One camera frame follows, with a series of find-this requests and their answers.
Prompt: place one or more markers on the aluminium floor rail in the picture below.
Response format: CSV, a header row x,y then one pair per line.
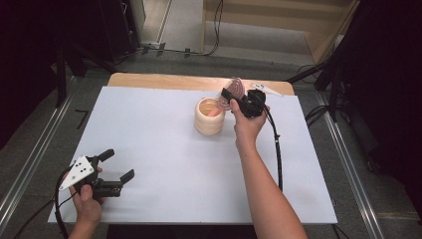
x,y
351,166
33,159

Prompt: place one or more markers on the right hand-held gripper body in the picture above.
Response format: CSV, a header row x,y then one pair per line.
x,y
253,103

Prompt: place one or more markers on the person's right hand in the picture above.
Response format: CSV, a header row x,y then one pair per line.
x,y
247,129

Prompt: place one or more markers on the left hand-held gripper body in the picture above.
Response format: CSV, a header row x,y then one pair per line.
x,y
79,171

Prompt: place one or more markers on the cream ringed holder cup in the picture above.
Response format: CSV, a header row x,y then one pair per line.
x,y
209,124

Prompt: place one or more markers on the dark stand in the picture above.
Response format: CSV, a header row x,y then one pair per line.
x,y
66,66

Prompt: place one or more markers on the black cabinet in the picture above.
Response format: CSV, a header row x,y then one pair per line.
x,y
119,26

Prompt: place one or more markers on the black tripod stand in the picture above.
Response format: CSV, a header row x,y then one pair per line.
x,y
328,73

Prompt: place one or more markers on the person's left hand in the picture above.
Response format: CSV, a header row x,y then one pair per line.
x,y
87,207

